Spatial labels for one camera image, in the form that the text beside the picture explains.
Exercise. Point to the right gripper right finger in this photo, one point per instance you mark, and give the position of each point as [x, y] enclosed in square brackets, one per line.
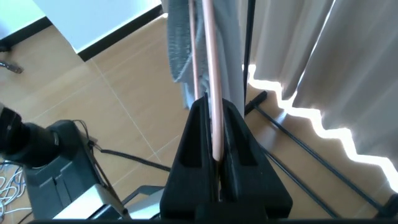
[252, 180]

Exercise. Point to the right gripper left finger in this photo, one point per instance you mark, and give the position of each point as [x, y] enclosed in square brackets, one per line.
[186, 180]

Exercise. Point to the pink clothes hanger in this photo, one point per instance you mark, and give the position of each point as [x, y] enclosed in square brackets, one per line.
[214, 93]

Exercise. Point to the pale grey shorts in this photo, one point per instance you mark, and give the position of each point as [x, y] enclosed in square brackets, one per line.
[231, 46]

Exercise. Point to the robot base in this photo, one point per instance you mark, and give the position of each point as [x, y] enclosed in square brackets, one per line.
[62, 186]

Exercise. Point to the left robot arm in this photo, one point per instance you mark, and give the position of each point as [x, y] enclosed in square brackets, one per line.
[18, 137]

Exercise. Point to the black clothes rack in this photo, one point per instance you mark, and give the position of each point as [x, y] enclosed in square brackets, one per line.
[248, 31]

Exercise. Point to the beige curtain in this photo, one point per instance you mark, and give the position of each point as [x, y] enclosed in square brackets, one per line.
[342, 62]

